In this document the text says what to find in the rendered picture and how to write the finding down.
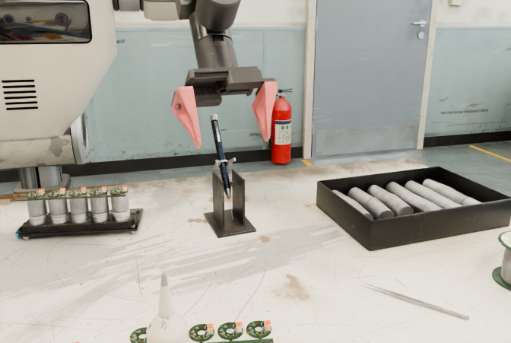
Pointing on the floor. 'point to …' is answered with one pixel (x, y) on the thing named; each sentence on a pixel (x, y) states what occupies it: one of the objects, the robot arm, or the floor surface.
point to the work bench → (248, 270)
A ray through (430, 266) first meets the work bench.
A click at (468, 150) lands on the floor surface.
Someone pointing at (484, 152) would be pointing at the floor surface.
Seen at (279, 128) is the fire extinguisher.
